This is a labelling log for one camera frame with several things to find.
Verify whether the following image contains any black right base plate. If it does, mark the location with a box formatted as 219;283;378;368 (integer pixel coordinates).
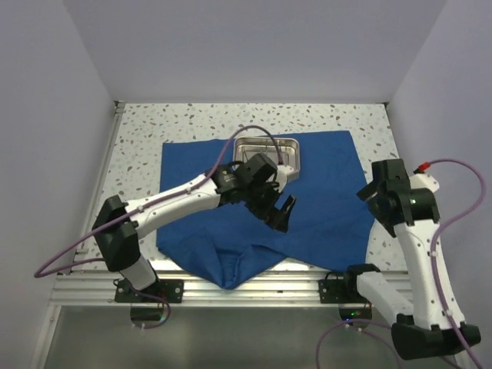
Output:
317;271;369;304

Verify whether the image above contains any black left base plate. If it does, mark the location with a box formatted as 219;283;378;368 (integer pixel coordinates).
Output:
113;279;184;304

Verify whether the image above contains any stainless steel instrument tray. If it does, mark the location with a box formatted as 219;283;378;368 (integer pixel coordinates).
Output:
233;136;301;174

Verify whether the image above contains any aluminium front rail frame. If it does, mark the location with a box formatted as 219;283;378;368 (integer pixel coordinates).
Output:
49;268;327;308

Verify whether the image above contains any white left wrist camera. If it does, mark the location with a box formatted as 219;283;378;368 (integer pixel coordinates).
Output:
274;165;299;193

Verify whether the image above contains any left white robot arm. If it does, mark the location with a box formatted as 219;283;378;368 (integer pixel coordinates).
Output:
92;154;298;302

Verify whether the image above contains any blue surgical drape cloth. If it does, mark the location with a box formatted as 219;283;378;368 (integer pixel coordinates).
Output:
156;131;374;289

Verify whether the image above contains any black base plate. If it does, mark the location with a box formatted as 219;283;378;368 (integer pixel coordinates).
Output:
113;279;184;304
317;271;369;304

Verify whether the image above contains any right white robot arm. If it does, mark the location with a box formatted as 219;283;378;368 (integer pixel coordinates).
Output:
342;159;481;361

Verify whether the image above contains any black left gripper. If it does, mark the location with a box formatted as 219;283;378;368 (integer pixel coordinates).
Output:
243;179;295;232

